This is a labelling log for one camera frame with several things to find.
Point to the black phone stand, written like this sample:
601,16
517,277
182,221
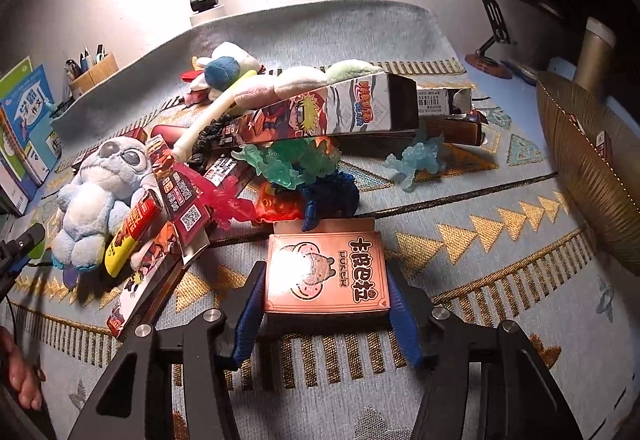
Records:
495,20

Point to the wooden pen holder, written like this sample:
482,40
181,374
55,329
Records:
97,75

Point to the light blue translucent figure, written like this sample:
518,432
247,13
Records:
412,160

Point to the dark red long box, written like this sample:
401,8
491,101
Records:
460,130

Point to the pink playing card box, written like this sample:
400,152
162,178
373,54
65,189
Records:
325,270

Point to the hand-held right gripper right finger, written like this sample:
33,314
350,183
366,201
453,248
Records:
404,320

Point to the long red anime card box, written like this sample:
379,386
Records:
145,280

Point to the orange toy figure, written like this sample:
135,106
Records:
275,207

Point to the person's left hand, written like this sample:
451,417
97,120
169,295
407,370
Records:
20,365

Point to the red translucent figure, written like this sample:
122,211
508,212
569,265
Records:
225,205

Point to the black mesh pen holder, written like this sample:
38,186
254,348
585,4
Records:
61,109

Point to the teal labelled folder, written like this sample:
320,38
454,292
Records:
47,145

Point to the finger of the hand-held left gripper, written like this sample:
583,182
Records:
27,240

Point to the open printed card box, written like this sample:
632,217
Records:
187,215

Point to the blue desk pad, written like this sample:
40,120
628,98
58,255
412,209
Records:
500,82

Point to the blue exercise book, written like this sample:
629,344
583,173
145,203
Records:
27,115

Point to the golden thermos bottle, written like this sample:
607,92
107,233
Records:
595,60

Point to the dark blue dragon figure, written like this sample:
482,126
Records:
330,195

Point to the yellow and red snack packet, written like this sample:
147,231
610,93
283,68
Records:
127,240

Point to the white and blue plush cat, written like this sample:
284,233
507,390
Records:
225,70

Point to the long orange anime box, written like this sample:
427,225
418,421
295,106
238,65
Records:
325,110

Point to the golden woven basket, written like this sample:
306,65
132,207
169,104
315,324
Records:
585,170

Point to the blue grey plush toy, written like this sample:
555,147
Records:
95,200

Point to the green book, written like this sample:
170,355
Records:
12,75

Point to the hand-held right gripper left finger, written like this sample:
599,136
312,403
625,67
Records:
245,320

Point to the blue patterned woven mat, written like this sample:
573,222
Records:
450,200

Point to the green translucent figure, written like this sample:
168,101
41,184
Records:
280,165

